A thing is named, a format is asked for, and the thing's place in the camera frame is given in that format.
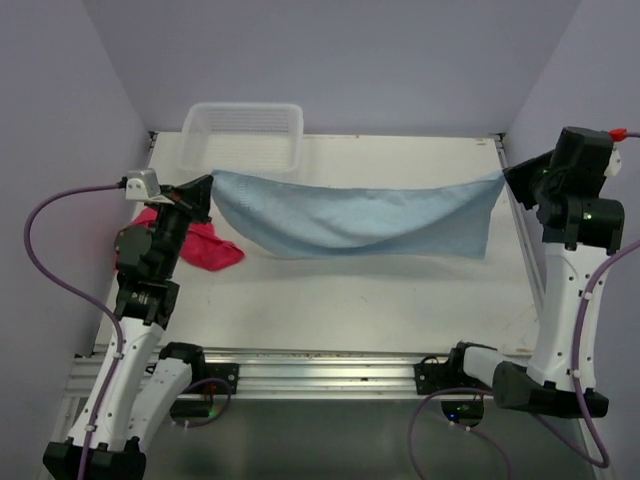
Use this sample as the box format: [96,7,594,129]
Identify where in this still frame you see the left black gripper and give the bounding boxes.
[146,174,212,277]

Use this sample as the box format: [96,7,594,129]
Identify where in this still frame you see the red towel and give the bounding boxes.
[114,207,245,272]

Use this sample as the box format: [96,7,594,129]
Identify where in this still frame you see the light blue towel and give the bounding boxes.
[212,171,504,259]

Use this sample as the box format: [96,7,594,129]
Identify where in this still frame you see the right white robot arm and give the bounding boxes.
[445,127,625,418]

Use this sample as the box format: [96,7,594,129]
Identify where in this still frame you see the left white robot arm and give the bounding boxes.
[43,169,214,479]

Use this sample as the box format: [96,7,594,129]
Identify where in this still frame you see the white plastic mesh basket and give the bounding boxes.
[176,102,304,174]

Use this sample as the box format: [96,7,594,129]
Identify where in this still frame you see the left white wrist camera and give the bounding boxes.
[124,169,161,202]

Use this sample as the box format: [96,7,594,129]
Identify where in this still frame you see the aluminium side rail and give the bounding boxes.
[494,133,546,311]

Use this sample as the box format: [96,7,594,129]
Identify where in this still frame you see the red cable connector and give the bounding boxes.
[608,128,628,142]

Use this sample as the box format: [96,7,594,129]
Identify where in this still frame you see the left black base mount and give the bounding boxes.
[191,362,240,395]

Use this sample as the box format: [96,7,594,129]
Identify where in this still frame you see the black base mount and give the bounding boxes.
[191,362,240,395]
[413,347,466,395]

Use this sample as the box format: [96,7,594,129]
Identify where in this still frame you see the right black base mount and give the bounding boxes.
[413,347,466,395]

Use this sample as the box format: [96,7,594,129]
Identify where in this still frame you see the aluminium front rail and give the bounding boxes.
[64,347,501,401]

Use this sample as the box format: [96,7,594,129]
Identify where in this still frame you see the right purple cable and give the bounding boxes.
[407,128,640,471]

